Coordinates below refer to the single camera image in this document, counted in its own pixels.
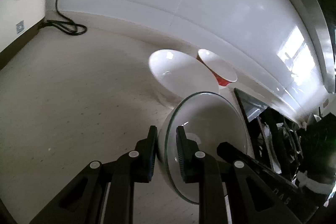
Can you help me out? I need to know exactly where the white rimmed bowl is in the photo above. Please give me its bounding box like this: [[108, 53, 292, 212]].
[[157, 92, 248, 204]]

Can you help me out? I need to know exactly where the white floral bowl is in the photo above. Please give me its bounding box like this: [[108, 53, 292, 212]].
[[148, 50, 219, 109]]

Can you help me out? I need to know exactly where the red banded bowl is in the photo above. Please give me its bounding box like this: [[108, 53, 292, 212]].
[[197, 49, 238, 89]]

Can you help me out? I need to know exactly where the white rice cooker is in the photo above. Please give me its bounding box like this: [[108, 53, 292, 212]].
[[0, 0, 46, 68]]

